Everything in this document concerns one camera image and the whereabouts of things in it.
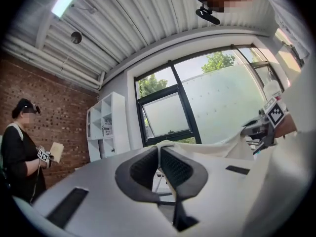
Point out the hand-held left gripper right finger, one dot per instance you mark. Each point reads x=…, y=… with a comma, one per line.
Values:
x=187, y=179

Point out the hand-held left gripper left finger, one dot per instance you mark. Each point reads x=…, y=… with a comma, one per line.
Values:
x=138, y=181

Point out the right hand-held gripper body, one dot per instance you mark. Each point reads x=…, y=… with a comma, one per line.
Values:
x=274, y=113

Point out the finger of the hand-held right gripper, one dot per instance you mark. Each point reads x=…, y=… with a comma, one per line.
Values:
x=254, y=127
x=255, y=142

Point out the white cloth garment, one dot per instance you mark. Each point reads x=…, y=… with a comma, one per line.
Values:
x=209, y=150

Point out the person's right forearm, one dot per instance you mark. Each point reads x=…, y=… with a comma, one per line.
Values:
x=286, y=126

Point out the white cube shelf unit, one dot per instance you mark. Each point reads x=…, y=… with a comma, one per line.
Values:
x=116, y=122

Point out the black framed window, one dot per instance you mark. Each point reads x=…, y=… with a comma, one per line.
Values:
x=187, y=105

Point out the beige flat card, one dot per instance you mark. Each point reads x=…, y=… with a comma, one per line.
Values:
x=57, y=152

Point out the white ceiling pipes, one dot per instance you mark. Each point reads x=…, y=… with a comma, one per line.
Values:
x=61, y=67

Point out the round ceiling lamp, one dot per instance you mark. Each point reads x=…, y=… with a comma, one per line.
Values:
x=76, y=37

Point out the black head-worn camera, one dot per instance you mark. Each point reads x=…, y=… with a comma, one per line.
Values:
x=208, y=16

